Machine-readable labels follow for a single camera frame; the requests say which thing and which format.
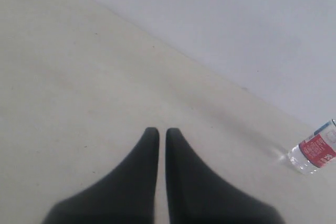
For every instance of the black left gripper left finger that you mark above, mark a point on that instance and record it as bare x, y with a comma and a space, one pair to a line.
125, 195

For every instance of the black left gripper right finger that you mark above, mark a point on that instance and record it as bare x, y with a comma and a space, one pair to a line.
196, 194

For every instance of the clear water bottle red label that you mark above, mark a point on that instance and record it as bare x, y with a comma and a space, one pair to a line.
316, 151

